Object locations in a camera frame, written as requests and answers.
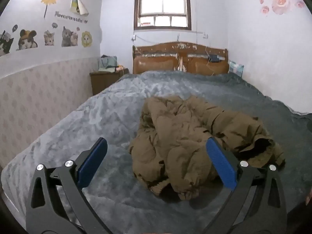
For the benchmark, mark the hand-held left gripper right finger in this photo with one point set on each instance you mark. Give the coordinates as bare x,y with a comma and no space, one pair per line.
220,160

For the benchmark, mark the olive brown padded jacket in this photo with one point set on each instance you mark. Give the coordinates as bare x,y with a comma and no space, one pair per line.
180,136

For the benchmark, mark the brown framed window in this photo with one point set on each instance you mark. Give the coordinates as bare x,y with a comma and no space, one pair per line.
162,8

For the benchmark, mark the black and white cat sticker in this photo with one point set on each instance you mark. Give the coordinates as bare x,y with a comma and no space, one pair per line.
5,43

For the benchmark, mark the grey cat pair sticker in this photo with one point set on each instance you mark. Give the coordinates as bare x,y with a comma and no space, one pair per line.
68,37

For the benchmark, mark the black device on headboard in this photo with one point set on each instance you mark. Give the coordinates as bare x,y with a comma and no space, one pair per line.
214,58

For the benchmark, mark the checked pillow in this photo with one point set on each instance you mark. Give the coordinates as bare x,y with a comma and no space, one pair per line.
236,68

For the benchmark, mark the black lettering wall sticker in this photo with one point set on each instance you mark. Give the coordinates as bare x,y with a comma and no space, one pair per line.
70,17

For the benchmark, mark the green bag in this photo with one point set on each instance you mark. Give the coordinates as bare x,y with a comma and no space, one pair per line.
106,62

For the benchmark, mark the grey plush bed blanket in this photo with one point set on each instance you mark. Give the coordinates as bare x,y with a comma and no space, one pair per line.
102,117

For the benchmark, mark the tabby kitten wall sticker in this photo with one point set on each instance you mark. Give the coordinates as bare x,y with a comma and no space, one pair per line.
49,38

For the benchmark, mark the yellow flower cat sticker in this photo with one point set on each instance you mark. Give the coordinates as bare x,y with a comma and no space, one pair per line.
86,39

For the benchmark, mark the yellow hat cat sticker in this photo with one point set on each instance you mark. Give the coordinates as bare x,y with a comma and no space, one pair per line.
27,40

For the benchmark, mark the dark wooden nightstand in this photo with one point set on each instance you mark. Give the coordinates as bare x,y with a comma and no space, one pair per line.
104,79

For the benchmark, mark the wooden bed headboard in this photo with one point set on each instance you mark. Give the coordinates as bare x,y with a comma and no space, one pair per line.
158,63

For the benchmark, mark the peeling yellow wall sticker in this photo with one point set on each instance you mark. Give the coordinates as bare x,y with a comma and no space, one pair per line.
78,4

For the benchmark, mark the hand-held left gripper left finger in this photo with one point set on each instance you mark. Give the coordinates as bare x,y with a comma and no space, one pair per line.
93,159

